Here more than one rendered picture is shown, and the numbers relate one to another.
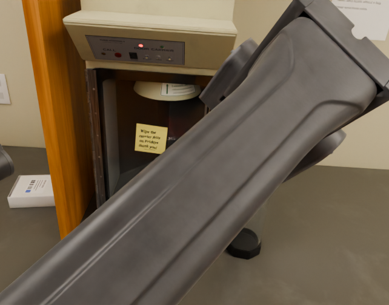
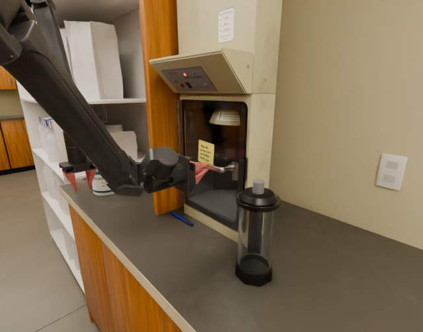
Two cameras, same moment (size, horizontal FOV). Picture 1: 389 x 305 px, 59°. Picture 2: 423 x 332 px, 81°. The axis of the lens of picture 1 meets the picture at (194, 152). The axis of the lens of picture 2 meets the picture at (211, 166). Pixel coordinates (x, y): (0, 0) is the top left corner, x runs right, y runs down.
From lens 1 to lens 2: 58 cm
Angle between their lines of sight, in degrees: 46
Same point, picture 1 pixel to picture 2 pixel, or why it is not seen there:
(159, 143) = (210, 157)
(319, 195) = (407, 283)
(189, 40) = (201, 64)
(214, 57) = (226, 80)
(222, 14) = (247, 48)
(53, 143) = (151, 143)
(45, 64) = (149, 91)
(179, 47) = (201, 72)
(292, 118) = not seen: outside the picture
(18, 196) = not seen: hidden behind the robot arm
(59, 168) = not seen: hidden behind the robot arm
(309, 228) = (348, 301)
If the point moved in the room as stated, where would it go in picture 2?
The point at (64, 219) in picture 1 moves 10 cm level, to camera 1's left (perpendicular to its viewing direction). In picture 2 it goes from (155, 197) to (143, 190)
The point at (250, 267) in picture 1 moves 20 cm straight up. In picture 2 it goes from (238, 290) to (242, 219)
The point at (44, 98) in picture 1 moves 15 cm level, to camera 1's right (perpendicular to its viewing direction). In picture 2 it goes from (149, 112) to (172, 116)
